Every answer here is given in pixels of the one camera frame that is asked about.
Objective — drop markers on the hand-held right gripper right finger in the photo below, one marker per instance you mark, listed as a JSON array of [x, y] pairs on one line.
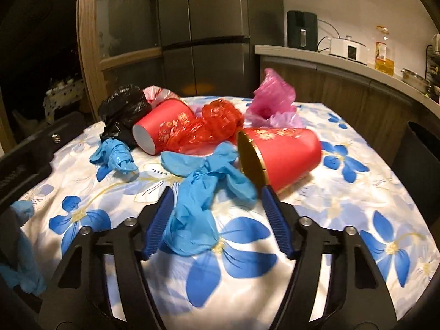
[[275, 220]]

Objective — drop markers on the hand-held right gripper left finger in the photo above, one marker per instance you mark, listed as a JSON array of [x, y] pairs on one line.
[[160, 223]]

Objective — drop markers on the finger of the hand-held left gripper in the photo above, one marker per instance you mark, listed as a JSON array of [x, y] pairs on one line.
[[65, 134]]

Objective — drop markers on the large blue rubber glove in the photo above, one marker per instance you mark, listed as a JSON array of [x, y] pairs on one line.
[[196, 206]]

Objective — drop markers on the red cup with gold rim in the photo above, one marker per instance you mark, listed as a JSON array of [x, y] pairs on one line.
[[288, 154]]

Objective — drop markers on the lilac plastic bag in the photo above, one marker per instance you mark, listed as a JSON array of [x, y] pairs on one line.
[[287, 120]]

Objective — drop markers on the black trash bin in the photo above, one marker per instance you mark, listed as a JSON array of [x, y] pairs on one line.
[[419, 165]]

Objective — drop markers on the polka dot cloth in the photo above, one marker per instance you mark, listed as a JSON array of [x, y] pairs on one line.
[[62, 96]]

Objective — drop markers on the small blue rubber glove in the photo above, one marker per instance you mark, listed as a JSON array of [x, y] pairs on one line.
[[113, 154]]

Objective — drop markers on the black plastic bag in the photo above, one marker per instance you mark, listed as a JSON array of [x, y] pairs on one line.
[[120, 110]]

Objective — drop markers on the blue floral tablecloth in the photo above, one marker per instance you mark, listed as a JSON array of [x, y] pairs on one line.
[[343, 213]]

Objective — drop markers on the wooden cabinet with glass doors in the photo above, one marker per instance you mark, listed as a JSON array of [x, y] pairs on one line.
[[103, 60]]

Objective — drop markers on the small red packet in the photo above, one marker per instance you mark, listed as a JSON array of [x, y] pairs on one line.
[[165, 117]]

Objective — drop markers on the pink and white plastic bag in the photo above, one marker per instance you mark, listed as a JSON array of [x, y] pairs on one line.
[[158, 93]]

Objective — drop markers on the red plastic bag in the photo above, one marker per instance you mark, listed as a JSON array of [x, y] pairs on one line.
[[220, 117]]

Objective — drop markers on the magenta plastic bag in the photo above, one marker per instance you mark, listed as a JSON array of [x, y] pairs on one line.
[[271, 96]]

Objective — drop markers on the kitchen counter with wooden cabinets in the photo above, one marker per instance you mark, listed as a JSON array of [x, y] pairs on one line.
[[343, 86]]

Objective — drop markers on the steel grey refrigerator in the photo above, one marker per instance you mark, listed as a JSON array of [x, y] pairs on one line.
[[206, 24]]

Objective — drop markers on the white rice cooker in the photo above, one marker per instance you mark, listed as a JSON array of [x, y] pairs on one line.
[[343, 46]]

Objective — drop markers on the cooking oil bottle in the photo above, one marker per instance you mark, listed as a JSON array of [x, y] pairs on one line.
[[384, 63]]

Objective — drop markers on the black air fryer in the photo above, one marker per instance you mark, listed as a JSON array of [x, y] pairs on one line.
[[295, 27]]

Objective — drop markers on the stainless steel pot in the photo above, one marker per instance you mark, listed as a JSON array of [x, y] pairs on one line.
[[414, 79]]

